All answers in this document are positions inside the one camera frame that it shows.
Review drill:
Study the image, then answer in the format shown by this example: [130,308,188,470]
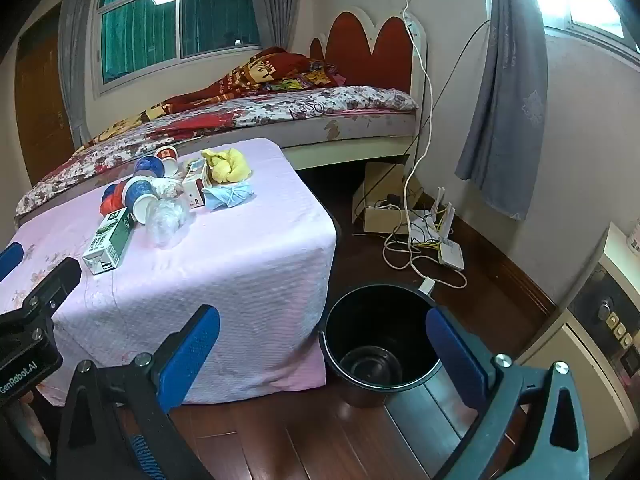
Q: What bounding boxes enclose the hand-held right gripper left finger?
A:
[52,304,221,480]

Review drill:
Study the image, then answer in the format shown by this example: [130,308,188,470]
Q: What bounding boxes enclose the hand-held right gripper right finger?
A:
[425,306,591,480]

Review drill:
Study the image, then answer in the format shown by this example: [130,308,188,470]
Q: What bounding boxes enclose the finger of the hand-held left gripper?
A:
[25,258,82,318]
[0,242,24,283]

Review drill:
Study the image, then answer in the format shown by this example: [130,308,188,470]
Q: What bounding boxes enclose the black plastic bucket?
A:
[318,284,443,408]

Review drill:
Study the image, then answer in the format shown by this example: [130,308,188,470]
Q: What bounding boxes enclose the white tissue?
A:
[152,177,186,201]

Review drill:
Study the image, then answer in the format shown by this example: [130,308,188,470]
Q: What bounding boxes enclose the yellow cloth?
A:
[201,148,255,184]

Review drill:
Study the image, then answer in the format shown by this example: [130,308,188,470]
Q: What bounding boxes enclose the green milk carton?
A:
[81,208,136,275]

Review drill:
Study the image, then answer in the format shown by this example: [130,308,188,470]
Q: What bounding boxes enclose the red cloth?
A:
[99,192,126,216]

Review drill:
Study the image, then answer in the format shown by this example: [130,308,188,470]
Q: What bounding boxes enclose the pink tablecloth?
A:
[0,137,338,461]

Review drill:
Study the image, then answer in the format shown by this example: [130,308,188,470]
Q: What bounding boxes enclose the white router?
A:
[409,187,466,269]

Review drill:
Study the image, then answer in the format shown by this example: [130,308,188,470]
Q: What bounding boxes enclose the blue paper cup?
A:
[134,155,166,181]
[122,177,163,226]

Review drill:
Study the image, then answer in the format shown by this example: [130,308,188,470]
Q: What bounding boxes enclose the clear plastic bag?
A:
[145,195,193,249]

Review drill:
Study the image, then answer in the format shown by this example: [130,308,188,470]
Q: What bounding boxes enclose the beige safe cabinet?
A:
[515,222,640,461]

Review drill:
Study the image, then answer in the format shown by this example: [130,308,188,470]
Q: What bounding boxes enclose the brown wooden door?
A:
[15,5,76,186]

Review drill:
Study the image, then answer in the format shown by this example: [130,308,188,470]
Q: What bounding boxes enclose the blue face mask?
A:
[202,182,254,211]

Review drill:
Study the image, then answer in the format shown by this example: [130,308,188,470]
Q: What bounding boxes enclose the red paper cup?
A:
[154,145,180,178]

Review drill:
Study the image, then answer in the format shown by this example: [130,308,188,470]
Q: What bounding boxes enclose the small white red box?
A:
[181,157,213,209]

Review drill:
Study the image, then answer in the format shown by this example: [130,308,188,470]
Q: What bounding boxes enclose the cardboard box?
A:
[352,161,426,236]

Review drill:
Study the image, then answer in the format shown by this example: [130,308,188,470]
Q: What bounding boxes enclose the grey curtain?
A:
[250,0,301,52]
[57,0,106,146]
[455,0,548,221]

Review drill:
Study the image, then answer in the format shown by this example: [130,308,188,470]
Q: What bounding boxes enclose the red printed blanket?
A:
[75,47,341,153]

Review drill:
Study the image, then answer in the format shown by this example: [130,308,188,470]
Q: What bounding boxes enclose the bed with floral sheet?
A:
[15,85,421,231]

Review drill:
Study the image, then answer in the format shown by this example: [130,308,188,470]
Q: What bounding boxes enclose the large window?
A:
[92,0,281,93]

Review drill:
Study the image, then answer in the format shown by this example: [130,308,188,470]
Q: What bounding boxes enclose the colourful pillow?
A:
[270,60,346,92]

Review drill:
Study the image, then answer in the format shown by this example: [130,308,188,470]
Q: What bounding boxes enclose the red heart-shaped headboard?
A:
[309,7,428,98]

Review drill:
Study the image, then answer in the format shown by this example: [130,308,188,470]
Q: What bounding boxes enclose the white cable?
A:
[382,0,468,291]

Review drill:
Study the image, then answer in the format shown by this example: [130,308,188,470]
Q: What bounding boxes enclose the black cable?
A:
[352,19,493,226]

